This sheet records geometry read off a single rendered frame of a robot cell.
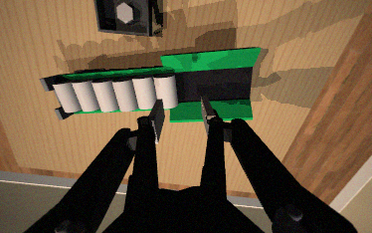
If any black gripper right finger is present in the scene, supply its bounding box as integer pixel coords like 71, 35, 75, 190
192, 95, 358, 233

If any dark grey tray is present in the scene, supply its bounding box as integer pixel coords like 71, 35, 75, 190
93, 0, 152, 37

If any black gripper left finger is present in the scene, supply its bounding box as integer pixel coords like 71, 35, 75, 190
24, 99, 165, 233

